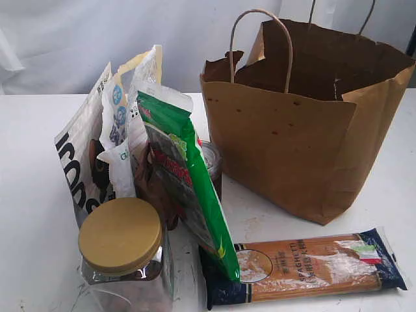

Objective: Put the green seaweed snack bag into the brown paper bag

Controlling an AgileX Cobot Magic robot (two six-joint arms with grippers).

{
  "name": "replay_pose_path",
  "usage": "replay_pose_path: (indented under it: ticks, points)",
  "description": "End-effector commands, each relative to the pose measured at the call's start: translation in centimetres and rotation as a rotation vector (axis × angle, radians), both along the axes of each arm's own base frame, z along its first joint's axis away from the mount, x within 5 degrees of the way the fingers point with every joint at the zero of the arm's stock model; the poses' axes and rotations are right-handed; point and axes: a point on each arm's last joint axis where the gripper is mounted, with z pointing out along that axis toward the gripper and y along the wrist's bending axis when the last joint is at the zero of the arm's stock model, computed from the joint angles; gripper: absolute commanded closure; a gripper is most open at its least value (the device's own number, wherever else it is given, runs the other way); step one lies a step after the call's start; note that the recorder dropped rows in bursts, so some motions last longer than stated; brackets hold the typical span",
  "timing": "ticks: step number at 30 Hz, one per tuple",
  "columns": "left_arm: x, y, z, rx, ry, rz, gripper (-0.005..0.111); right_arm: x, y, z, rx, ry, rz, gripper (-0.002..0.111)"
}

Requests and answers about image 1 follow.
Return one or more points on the green snack packet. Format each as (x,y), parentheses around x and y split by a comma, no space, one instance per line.
(178,161)

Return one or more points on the brown snack pouch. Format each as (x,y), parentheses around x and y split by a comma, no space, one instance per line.
(149,187)

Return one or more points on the brown paper shopping bag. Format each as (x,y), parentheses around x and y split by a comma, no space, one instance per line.
(302,123)

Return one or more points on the white black lettered snack bag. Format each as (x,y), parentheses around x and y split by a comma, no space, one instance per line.
(78,147)

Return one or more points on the brown can with pull tab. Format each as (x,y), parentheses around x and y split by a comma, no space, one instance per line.
(213,162)

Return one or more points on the white blue printed pouch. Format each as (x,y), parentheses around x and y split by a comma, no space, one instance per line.
(123,129)

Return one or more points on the clear jar with gold lid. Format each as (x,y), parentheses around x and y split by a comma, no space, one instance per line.
(126,257)

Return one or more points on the spaghetti package blue and orange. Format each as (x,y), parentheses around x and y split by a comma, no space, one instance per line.
(330,265)

